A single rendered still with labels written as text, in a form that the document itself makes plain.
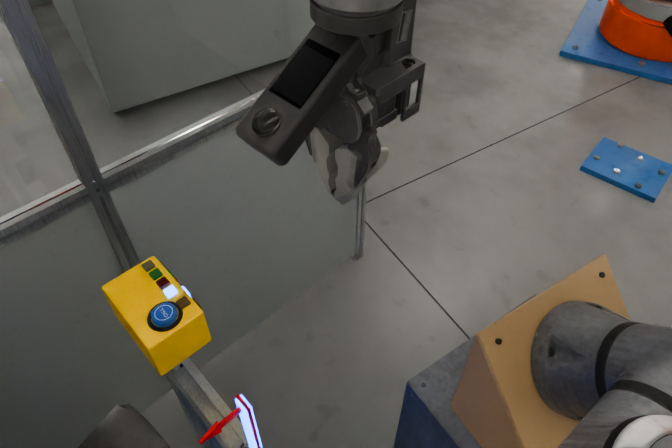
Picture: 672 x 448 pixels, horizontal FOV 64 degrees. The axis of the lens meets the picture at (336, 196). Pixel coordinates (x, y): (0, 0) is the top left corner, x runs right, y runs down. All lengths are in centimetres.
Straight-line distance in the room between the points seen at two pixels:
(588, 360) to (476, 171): 211
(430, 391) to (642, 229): 199
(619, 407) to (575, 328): 15
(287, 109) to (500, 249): 208
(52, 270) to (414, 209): 163
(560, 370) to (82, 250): 105
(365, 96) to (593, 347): 43
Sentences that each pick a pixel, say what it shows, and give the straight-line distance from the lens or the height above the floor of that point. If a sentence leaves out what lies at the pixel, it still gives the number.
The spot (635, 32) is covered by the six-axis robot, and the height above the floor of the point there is 19.
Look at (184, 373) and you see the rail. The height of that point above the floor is 85.
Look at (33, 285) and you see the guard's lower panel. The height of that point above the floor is 81.
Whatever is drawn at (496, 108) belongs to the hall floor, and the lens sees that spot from 322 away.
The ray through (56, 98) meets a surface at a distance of 116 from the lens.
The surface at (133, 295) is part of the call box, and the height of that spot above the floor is 107.
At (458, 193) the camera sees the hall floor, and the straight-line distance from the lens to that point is 263.
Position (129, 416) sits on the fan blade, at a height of 119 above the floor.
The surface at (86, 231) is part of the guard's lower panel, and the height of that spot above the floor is 88.
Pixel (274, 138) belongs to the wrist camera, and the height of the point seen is 156.
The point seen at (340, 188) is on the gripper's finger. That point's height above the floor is 145.
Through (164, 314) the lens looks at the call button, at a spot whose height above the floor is 108.
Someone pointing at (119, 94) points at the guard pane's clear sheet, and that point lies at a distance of 122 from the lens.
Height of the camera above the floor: 181
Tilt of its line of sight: 45 degrees down
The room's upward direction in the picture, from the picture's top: straight up
